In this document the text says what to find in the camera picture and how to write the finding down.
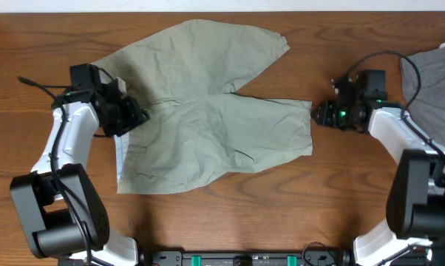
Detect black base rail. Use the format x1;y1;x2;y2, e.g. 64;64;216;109
58;242;430;266

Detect khaki green shorts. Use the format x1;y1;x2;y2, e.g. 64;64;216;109
97;19;313;194

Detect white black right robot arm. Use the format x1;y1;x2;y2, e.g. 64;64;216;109
311;69;445;265

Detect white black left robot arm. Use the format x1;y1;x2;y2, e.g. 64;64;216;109
10;64;149;265

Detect grey shorts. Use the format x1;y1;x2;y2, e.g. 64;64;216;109
400;43;445;147

